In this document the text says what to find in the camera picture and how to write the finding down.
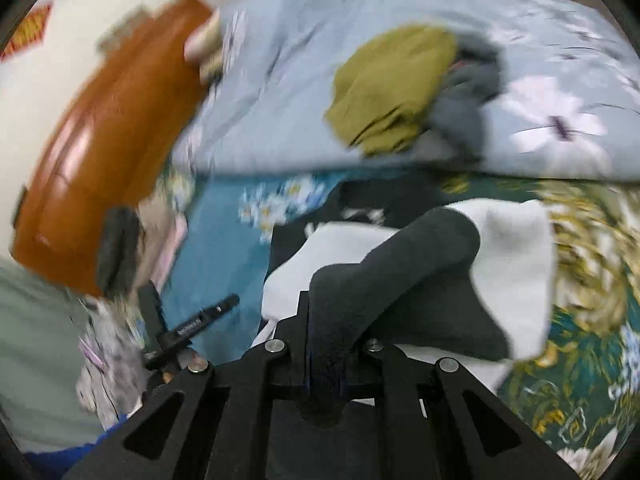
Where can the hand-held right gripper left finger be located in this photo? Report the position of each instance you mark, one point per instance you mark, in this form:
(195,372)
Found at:
(290,360)

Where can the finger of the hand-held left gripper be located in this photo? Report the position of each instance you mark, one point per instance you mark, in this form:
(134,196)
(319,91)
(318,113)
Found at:
(150,310)
(215,312)

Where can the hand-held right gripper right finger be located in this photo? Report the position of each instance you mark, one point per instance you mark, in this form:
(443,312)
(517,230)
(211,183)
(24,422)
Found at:
(385,365)

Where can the dark grey fleece jacket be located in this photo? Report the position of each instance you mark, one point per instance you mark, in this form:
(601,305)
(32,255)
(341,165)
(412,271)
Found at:
(425,280)

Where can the grey patterned cloth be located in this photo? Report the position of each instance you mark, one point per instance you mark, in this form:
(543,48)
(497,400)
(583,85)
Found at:
(107,375)

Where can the dark grey cloth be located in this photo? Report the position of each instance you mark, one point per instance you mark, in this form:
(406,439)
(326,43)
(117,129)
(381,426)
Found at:
(119,255)

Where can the beige pink cloth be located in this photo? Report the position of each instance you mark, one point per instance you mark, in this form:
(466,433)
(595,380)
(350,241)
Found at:
(162,240)

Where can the pale green clothing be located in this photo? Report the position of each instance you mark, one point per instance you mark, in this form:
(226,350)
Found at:
(35,350)

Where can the black white-striped garment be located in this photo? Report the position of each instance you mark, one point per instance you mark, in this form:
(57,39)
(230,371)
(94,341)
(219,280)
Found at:
(300,220)

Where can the blue cloth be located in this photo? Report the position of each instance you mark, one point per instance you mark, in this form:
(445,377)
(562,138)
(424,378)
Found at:
(60,452)

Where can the wooden headboard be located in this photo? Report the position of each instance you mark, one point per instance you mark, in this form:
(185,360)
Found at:
(110,135)

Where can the teal floral blanket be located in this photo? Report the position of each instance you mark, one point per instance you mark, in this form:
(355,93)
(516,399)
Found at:
(590,280)

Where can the yellow floral pillow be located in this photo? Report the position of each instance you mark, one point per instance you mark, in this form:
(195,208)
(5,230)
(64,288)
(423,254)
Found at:
(212,67)

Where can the yellow pink pillow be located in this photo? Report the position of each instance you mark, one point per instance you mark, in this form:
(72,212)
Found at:
(205,42)

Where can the olive knitted sweater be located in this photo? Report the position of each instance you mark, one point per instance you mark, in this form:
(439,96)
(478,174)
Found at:
(390,90)

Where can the grey garment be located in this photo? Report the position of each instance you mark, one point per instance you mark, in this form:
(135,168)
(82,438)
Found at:
(465,100)

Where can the pale blue floral duvet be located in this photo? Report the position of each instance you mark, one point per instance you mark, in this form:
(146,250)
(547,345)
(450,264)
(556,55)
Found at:
(550,110)

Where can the red yellow wall poster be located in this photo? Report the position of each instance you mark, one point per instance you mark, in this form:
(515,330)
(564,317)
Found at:
(27,32)

